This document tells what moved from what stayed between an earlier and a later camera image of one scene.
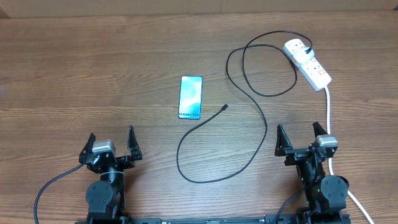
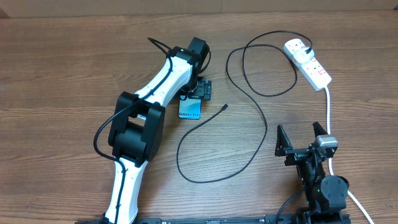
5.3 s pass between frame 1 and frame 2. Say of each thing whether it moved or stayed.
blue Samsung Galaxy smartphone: stayed
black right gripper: stayed
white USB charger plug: stayed
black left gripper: moved
